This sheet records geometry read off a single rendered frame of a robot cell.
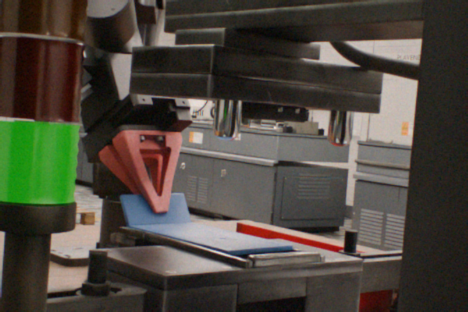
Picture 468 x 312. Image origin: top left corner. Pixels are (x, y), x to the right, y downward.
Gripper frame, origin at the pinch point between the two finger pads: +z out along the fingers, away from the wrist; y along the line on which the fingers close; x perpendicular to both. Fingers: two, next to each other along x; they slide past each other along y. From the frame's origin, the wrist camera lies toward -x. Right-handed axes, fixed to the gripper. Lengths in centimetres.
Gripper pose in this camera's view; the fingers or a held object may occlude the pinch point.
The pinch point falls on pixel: (157, 205)
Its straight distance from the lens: 74.8
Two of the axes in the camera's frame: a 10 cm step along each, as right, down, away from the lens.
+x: 7.5, 0.0, 6.6
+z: 2.9, 9.0, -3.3
